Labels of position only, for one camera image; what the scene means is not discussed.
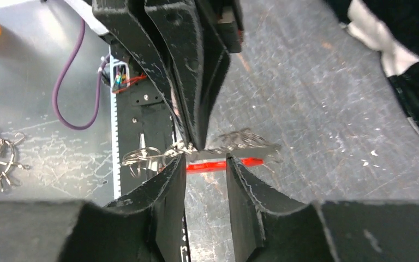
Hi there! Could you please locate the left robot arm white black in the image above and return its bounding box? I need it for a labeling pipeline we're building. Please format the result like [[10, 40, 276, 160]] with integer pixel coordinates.
[[68, 0, 244, 150]]

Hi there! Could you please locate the metal key holder red handle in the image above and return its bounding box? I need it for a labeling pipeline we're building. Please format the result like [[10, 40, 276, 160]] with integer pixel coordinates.
[[119, 128, 282, 178]]

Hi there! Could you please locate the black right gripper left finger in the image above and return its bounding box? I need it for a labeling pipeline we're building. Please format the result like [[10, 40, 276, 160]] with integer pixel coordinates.
[[0, 154, 186, 261]]

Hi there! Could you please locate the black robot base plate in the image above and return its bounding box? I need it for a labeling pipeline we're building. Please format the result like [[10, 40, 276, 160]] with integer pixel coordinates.
[[115, 47, 181, 198]]

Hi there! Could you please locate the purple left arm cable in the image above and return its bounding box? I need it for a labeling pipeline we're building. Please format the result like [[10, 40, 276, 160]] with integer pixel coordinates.
[[52, 17, 111, 131]]

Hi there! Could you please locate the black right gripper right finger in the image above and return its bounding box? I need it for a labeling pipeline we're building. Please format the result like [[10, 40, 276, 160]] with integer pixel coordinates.
[[226, 156, 419, 261]]

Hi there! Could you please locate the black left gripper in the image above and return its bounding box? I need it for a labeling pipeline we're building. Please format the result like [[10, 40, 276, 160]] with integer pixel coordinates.
[[92, 0, 244, 150]]

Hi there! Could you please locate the black white checkered pillow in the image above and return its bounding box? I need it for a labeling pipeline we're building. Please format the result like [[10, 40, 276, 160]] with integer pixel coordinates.
[[326, 1, 419, 135]]

